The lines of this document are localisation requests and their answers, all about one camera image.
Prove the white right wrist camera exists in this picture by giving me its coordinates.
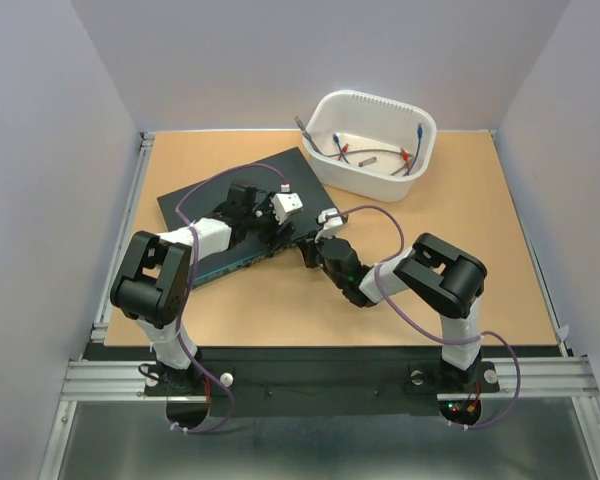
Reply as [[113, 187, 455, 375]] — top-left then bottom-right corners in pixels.
[[314, 208, 345, 243]]

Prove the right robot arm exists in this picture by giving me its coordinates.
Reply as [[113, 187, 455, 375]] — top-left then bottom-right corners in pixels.
[[298, 233, 487, 390]]

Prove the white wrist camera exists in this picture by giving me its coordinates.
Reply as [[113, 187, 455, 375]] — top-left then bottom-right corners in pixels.
[[314, 208, 345, 243], [271, 193, 303, 224]]

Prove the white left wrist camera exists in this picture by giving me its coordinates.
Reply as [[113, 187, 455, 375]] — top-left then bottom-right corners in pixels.
[[271, 193, 303, 224]]

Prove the dark blue network switch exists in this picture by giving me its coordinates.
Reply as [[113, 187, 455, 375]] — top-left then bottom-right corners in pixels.
[[157, 147, 335, 288]]

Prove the white plastic tub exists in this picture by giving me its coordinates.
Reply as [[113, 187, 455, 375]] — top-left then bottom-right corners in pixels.
[[301, 90, 437, 202]]

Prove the grey ethernet cable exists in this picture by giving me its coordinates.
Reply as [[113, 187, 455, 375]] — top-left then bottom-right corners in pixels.
[[324, 147, 406, 161], [293, 115, 411, 177]]

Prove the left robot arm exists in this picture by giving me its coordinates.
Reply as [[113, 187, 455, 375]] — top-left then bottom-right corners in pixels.
[[110, 181, 303, 394]]

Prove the blue ethernet cable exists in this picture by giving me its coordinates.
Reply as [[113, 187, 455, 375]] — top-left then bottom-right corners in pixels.
[[332, 122, 428, 177]]

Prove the small grey transceiver module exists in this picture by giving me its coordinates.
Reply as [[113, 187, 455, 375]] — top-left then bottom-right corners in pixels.
[[358, 156, 377, 167]]

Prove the red ethernet cable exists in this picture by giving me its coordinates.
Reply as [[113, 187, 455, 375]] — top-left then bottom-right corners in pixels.
[[338, 143, 415, 176]]

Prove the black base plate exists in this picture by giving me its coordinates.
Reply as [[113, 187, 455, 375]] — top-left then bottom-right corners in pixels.
[[80, 344, 562, 428]]

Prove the aluminium frame rail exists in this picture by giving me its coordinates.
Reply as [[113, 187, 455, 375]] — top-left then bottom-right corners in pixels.
[[61, 357, 600, 403]]

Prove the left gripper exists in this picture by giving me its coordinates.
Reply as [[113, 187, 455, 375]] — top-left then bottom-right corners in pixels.
[[242, 192, 293, 252]]

